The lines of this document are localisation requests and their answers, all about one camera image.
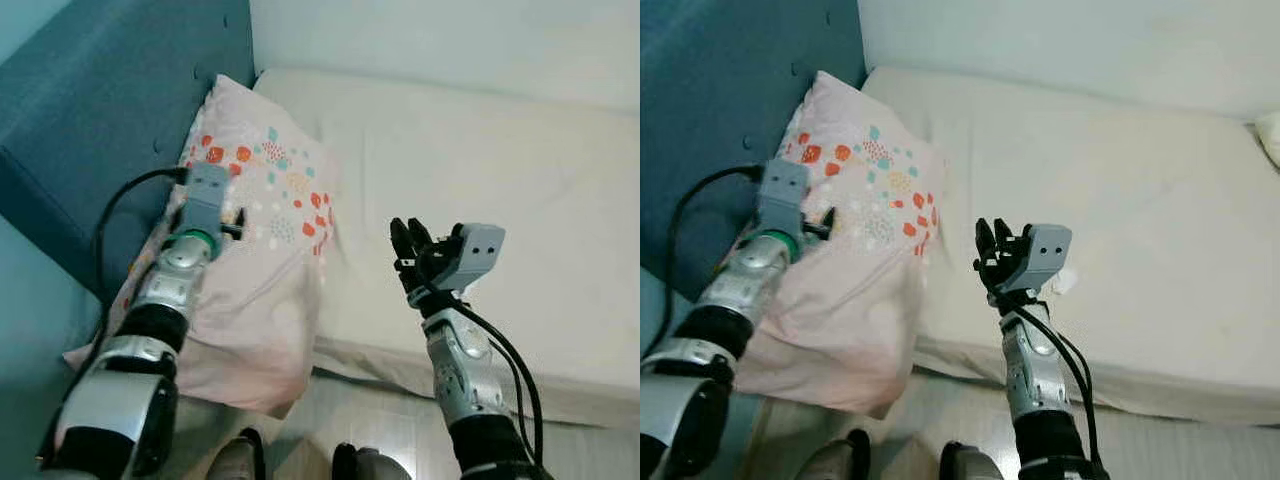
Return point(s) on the grey right robot leg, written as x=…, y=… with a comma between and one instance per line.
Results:
x=970, y=465
x=370, y=465

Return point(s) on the pink patterned pillow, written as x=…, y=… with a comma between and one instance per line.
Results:
x=850, y=320
x=260, y=300

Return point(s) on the white tissue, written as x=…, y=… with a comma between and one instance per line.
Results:
x=1065, y=281

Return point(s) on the cream mattress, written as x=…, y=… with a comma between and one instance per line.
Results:
x=500, y=200
x=1100, y=180

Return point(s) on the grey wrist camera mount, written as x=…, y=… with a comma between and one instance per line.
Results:
x=782, y=195
x=1045, y=255
x=480, y=250
x=205, y=195

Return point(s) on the cream cartoon print blanket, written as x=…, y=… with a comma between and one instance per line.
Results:
x=1271, y=138

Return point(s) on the grey robot leg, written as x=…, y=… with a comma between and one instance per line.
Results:
x=970, y=465
x=235, y=460
x=830, y=460
x=370, y=465

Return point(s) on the grey left robot leg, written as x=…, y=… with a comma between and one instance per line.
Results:
x=830, y=460
x=235, y=460

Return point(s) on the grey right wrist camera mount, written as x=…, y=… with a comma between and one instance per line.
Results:
x=480, y=250
x=1045, y=255

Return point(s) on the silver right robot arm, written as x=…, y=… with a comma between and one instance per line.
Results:
x=1035, y=370
x=460, y=370

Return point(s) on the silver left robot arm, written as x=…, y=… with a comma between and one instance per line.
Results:
x=690, y=400
x=120, y=400

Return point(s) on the blue fabric headboard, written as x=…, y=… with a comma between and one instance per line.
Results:
x=90, y=90
x=720, y=80

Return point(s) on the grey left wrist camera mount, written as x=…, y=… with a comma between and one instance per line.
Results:
x=205, y=195
x=782, y=195

